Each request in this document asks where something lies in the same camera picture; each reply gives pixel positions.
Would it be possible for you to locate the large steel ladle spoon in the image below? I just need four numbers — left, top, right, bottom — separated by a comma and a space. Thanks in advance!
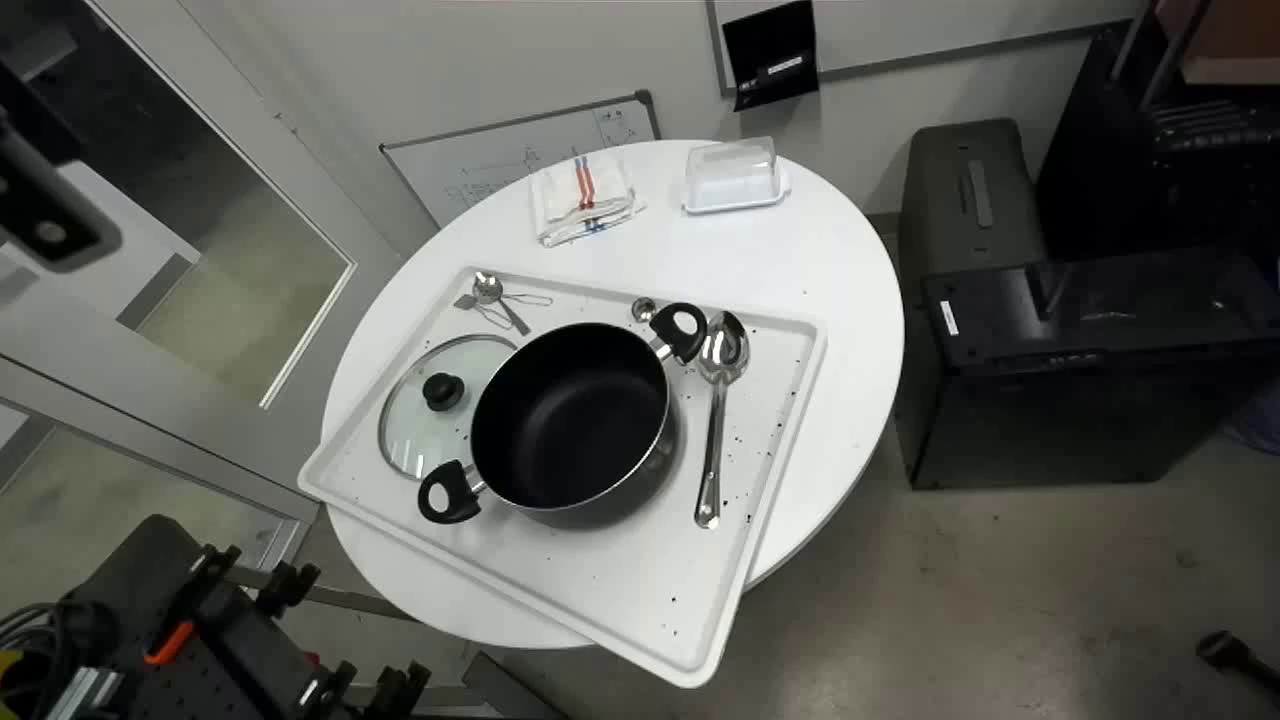
693, 311, 748, 527

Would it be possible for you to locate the black cooking pot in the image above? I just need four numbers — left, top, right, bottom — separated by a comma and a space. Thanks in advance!
415, 306, 706, 523

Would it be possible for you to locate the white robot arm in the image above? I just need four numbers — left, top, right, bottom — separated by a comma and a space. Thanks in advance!
0, 63, 119, 273

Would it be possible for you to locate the black tool cart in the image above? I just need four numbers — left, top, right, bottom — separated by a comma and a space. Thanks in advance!
0, 518, 431, 720

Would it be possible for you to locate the white plastic tray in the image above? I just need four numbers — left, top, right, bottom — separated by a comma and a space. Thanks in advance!
300, 269, 822, 687

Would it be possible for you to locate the small steel spoon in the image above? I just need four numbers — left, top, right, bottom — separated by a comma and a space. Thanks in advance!
457, 273, 531, 337

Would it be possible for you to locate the round white table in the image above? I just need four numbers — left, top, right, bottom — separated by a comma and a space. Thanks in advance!
322, 141, 905, 588

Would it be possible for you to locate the clear plastic butter dish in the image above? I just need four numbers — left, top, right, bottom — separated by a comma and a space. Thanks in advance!
681, 138, 789, 217

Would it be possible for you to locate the small leaning whiteboard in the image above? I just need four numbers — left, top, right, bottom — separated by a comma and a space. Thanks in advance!
382, 90, 660, 226

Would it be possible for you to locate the black marker holder box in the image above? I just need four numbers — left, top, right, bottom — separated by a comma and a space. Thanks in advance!
725, 0, 821, 107

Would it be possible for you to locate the glass pot lid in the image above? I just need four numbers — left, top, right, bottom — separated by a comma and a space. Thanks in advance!
376, 331, 517, 482

